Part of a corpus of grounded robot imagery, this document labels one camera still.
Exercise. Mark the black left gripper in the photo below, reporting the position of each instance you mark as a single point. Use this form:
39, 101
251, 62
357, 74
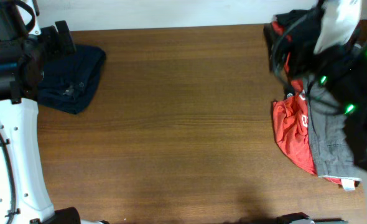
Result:
58, 51

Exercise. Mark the navy blue shorts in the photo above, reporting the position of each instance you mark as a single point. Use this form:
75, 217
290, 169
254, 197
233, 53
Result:
70, 83

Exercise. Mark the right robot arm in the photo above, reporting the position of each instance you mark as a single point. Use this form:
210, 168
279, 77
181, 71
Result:
347, 82

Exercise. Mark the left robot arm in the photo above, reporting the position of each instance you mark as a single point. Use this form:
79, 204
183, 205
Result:
24, 50

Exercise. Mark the black garment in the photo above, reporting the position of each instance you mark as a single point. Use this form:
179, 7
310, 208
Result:
291, 39

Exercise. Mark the red orange garment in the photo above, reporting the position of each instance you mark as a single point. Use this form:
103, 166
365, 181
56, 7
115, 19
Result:
290, 123

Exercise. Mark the grey garment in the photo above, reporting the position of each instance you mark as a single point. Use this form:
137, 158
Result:
331, 155

